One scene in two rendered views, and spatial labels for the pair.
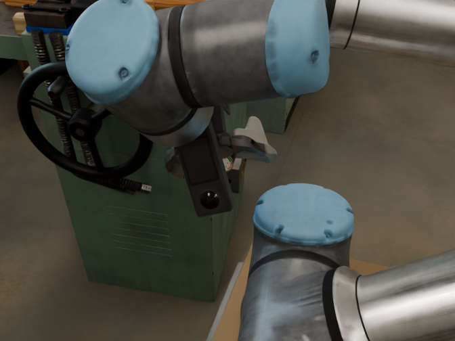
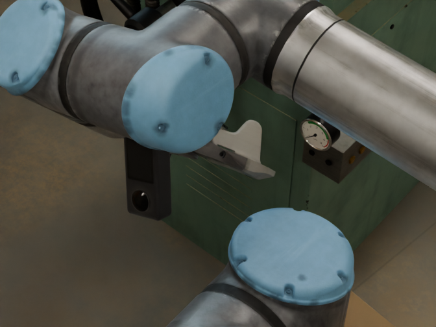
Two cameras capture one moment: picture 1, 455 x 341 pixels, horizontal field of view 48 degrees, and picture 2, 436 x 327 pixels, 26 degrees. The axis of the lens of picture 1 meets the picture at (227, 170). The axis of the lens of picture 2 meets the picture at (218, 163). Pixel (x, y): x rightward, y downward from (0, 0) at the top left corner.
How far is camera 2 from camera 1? 51 cm
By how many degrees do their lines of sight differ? 22
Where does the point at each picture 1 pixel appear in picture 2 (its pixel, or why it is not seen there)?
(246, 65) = (108, 110)
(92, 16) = (19, 10)
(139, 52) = (30, 64)
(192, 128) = not seen: hidden behind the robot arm
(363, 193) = not seen: outside the picture
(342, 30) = (285, 87)
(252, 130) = (242, 137)
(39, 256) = (107, 152)
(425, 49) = (364, 141)
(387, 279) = not seen: outside the picture
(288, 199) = (281, 229)
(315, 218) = (289, 266)
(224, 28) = (101, 71)
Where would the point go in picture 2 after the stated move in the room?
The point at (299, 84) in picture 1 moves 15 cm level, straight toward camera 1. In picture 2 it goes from (153, 144) to (18, 261)
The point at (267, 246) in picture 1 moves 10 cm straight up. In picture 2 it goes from (227, 273) to (228, 221)
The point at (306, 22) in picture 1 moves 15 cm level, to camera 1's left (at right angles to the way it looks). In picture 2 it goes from (157, 96) to (5, 34)
